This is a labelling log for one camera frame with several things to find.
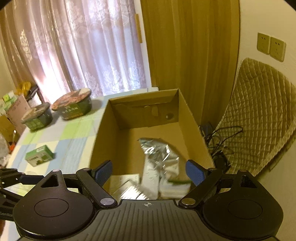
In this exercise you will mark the right instant noodle bowl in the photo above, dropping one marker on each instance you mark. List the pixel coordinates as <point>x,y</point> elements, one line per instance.
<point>73,104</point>

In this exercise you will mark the white green medicine box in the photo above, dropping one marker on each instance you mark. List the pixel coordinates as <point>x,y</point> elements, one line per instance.
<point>171,186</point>

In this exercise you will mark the double wall socket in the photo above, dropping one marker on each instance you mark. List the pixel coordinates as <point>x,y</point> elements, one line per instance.
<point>271,46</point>

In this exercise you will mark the instant noodle bowl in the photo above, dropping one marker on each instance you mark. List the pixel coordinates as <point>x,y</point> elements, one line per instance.
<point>38,117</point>
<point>73,104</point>

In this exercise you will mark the wooden door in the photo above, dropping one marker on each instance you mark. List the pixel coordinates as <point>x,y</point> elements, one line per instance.
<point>193,46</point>

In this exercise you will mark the left instant noodle bowl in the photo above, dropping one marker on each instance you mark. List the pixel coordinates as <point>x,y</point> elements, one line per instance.
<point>38,117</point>

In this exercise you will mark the pink lace curtain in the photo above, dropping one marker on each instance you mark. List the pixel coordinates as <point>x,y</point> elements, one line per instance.
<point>62,46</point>

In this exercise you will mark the pink cardboard box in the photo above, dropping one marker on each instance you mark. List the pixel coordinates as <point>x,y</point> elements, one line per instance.
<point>15,113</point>

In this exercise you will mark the quilted chair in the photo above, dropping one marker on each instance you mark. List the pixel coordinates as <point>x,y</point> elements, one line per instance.
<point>259,121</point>

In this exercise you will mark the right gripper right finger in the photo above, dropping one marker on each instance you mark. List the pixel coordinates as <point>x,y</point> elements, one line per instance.
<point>204,180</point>

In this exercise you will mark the white remote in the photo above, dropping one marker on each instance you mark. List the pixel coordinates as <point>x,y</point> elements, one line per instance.
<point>150,180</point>

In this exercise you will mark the checked tablecloth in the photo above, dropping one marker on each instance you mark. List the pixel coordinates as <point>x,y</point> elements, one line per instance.
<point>71,141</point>

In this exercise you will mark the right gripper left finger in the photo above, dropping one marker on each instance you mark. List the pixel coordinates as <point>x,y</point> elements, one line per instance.
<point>92,181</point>

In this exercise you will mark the silver foil bag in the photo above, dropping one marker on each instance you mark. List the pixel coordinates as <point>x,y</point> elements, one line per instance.
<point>162,156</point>

